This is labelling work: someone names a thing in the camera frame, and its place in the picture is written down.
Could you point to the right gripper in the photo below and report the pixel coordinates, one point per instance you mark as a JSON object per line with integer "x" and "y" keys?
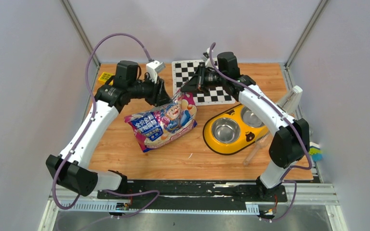
{"x": 198, "y": 81}

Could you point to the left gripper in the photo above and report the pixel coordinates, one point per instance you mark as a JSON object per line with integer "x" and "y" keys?
{"x": 159, "y": 91}

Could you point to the pink pet food bag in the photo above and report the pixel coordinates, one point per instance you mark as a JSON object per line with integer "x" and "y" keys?
{"x": 163, "y": 124}

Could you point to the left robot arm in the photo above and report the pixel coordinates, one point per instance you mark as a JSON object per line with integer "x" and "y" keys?
{"x": 69, "y": 169}

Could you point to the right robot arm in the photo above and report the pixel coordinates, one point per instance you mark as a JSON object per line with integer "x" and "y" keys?
{"x": 290, "y": 141}

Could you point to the yellow double pet bowl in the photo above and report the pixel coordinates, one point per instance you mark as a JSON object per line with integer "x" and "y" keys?
{"x": 233, "y": 130}

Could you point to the black white chessboard mat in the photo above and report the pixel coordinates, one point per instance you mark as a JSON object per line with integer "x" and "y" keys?
{"x": 184, "y": 70}

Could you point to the clear plastic scoop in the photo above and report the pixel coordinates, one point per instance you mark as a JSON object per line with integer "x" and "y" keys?
{"x": 260, "y": 144}

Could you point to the green blue block toy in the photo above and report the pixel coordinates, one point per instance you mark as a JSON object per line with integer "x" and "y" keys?
{"x": 315, "y": 152}

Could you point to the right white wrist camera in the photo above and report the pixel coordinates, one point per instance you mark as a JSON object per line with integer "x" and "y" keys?
{"x": 206, "y": 59}

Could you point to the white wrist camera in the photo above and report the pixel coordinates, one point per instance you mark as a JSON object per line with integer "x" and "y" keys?
{"x": 153, "y": 68}
{"x": 206, "y": 59}

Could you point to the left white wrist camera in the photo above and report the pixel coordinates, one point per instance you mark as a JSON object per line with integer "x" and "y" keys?
{"x": 153, "y": 68}

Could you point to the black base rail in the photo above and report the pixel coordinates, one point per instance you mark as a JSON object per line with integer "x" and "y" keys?
{"x": 201, "y": 197}

